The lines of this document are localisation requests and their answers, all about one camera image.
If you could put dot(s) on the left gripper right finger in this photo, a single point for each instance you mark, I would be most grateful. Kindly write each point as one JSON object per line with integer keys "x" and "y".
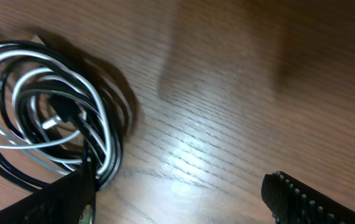
{"x": 293, "y": 202}

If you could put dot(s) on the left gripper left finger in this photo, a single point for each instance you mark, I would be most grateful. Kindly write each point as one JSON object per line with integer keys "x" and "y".
{"x": 71, "y": 199}

